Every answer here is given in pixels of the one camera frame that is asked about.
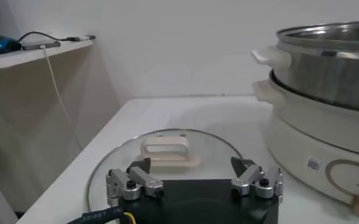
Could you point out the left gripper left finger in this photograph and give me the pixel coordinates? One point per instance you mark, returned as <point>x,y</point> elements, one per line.
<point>136,179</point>

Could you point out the white side table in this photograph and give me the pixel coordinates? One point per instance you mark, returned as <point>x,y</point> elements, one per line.
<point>20,58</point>

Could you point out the glass pot lid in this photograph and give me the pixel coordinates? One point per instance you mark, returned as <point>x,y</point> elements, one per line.
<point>167,150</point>

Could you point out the black smartphone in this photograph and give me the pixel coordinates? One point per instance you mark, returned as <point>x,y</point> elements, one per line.
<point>42,45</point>

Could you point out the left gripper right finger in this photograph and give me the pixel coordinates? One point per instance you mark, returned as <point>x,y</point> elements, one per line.
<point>249,179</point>

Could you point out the white electric pot base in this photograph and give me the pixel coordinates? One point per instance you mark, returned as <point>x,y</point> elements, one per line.
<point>304,134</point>

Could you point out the stainless steel steamer basket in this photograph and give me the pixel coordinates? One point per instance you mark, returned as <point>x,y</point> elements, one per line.
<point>325,76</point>

